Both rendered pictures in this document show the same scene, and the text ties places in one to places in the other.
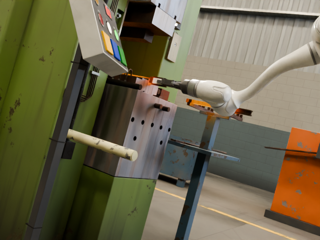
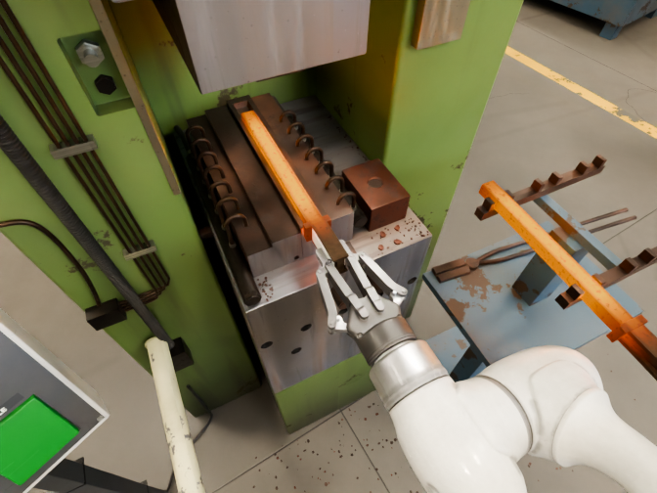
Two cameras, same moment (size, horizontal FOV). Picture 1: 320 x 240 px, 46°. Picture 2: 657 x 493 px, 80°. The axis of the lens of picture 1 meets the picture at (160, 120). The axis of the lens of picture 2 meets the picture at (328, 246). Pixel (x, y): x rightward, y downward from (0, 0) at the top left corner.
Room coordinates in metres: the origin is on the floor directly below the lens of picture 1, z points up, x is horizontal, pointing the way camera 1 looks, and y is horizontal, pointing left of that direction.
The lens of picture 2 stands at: (1.64, -0.13, 1.50)
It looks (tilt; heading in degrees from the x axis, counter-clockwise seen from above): 53 degrees down; 29
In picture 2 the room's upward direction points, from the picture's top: straight up
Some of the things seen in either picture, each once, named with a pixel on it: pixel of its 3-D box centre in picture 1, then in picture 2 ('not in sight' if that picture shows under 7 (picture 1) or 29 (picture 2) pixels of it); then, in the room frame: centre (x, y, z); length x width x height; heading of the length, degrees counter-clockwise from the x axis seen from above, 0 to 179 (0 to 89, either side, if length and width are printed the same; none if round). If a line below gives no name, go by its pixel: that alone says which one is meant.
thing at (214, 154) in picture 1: (205, 151); (528, 293); (2.29, -0.32, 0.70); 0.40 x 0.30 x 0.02; 144
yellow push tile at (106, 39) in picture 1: (106, 43); not in sight; (1.37, 0.26, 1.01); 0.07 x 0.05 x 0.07; 170
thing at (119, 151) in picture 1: (97, 143); (177, 430); (1.66, 0.24, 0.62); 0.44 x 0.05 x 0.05; 55
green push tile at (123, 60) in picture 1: (121, 56); (26, 438); (1.56, 0.23, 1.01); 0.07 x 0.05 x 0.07; 170
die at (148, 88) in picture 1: (118, 80); (261, 171); (2.11, 0.28, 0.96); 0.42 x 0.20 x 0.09; 55
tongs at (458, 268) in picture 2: (201, 146); (539, 242); (2.44, -0.31, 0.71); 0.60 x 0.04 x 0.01; 138
